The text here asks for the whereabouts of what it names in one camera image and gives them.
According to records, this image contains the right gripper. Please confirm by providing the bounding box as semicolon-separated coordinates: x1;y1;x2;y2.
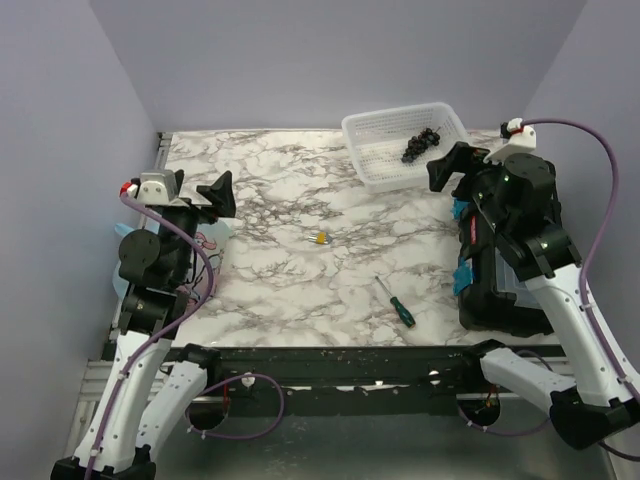
427;139;514;234

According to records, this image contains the blue plastic bag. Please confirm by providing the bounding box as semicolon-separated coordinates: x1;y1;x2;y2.
112;221;232;305

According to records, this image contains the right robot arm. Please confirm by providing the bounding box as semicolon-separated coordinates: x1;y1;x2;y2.
426;142;639;450

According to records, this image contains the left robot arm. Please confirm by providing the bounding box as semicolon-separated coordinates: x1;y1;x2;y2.
51;170;236;479

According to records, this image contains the dark fake grape bunch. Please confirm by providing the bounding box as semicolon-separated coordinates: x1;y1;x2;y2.
401;128;440;164

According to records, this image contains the small yellow connector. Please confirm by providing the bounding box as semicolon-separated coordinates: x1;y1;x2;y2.
308;232;333;245

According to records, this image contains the black toolbox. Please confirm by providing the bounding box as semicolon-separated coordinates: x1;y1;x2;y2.
451;178;553;338

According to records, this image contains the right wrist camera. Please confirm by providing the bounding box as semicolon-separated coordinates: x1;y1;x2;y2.
483;118;537;165

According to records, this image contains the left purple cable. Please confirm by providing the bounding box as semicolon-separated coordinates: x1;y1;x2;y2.
82;194;286;480

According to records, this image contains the green handled screwdriver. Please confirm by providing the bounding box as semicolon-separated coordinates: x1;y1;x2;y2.
375;276;416;329

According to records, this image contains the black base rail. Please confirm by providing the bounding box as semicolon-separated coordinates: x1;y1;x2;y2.
102;339;561;419

